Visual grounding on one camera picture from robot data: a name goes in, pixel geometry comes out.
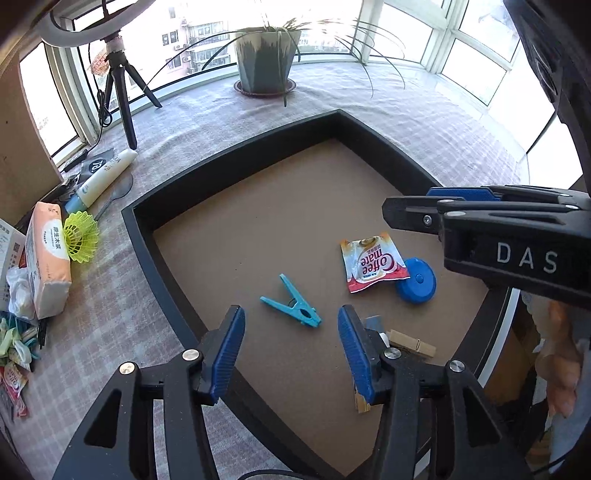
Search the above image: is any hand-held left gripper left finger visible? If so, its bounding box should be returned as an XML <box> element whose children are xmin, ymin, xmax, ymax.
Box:
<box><xmin>52</xmin><ymin>305</ymin><xmax>247</xmax><ymax>480</ymax></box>

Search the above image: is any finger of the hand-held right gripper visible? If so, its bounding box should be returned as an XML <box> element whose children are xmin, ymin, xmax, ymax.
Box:
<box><xmin>426</xmin><ymin>185</ymin><xmax>573</xmax><ymax>205</ymax></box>
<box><xmin>382</xmin><ymin>196</ymin><xmax>467</xmax><ymax>237</ymax></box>

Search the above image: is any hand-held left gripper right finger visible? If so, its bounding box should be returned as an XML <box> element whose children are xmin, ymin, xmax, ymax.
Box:
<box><xmin>337</xmin><ymin>305</ymin><xmax>532</xmax><ymax>480</ymax></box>

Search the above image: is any light blue plastic clothespin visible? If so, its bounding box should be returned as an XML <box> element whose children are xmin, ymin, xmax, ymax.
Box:
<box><xmin>260</xmin><ymin>274</ymin><xmax>322</xmax><ymax>329</ymax></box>

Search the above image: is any black tray with brown bottom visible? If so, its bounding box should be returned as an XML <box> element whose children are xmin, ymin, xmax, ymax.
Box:
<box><xmin>121</xmin><ymin>109</ymin><xmax>522</xmax><ymax>480</ymax></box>

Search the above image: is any person's right hand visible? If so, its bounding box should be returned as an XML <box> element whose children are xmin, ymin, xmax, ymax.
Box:
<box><xmin>536</xmin><ymin>300</ymin><xmax>580</xmax><ymax>416</ymax></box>

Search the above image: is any small grey white tube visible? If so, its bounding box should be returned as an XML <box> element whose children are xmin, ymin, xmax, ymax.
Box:
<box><xmin>364</xmin><ymin>315</ymin><xmax>391</xmax><ymax>347</ymax></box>

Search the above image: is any red white coffee creamer sachet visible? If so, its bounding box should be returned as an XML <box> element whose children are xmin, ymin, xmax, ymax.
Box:
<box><xmin>340</xmin><ymin>233</ymin><xmax>411</xmax><ymax>294</ymax></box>

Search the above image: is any blue round tape measure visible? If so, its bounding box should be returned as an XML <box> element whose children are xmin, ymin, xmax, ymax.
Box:
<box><xmin>396</xmin><ymin>257</ymin><xmax>437</xmax><ymax>304</ymax></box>

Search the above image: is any checked tablecloth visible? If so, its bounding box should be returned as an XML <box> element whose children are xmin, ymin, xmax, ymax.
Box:
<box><xmin>0</xmin><ymin>60</ymin><xmax>527</xmax><ymax>480</ymax></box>

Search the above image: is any dark red plant saucer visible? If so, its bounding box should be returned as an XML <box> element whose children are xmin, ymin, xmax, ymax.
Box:
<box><xmin>233</xmin><ymin>78</ymin><xmax>297</xmax><ymax>99</ymax></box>

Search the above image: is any yellow plastic shuttlecock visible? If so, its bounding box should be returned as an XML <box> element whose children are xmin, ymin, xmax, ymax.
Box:
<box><xmin>63</xmin><ymin>211</ymin><xmax>101</xmax><ymax>264</ymax></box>

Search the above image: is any grey plastic spoon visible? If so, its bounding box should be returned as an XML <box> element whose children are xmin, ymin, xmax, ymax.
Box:
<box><xmin>92</xmin><ymin>174</ymin><xmax>134</xmax><ymax>222</ymax></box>

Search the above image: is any orange tissue pack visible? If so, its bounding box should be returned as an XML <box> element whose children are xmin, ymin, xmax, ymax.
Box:
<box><xmin>24</xmin><ymin>202</ymin><xmax>73</xmax><ymax>320</ymax></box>

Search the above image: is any potted plant in grey pot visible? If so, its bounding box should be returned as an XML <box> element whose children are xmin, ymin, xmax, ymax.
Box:
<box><xmin>148</xmin><ymin>14</ymin><xmax>407</xmax><ymax>108</ymax></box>

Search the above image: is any pile of coloured clothespins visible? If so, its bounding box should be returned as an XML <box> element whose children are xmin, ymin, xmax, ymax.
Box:
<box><xmin>0</xmin><ymin>311</ymin><xmax>42</xmax><ymax>374</ymax></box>

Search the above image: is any white lotion tube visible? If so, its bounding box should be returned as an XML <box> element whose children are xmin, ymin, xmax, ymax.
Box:
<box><xmin>65</xmin><ymin>150</ymin><xmax>138</xmax><ymax>214</ymax></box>

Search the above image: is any white plastic bag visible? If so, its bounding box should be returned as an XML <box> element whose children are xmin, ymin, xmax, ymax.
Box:
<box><xmin>6</xmin><ymin>267</ymin><xmax>37</xmax><ymax>320</ymax></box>

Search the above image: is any grey sachet with round logo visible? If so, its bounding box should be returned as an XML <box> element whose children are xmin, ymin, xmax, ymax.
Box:
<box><xmin>76</xmin><ymin>148</ymin><xmax>115</xmax><ymax>185</ymax></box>

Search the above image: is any black tripod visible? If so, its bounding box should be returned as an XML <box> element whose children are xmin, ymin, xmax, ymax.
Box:
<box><xmin>99</xmin><ymin>34</ymin><xmax>163</xmax><ymax>151</ymax></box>

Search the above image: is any brown cardboard panel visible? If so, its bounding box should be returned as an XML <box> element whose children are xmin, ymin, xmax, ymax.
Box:
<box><xmin>0</xmin><ymin>28</ymin><xmax>63</xmax><ymax>227</ymax></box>

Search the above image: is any white ring light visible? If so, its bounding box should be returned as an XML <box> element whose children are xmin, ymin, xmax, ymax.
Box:
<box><xmin>37</xmin><ymin>0</ymin><xmax>158</xmax><ymax>47</ymax></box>

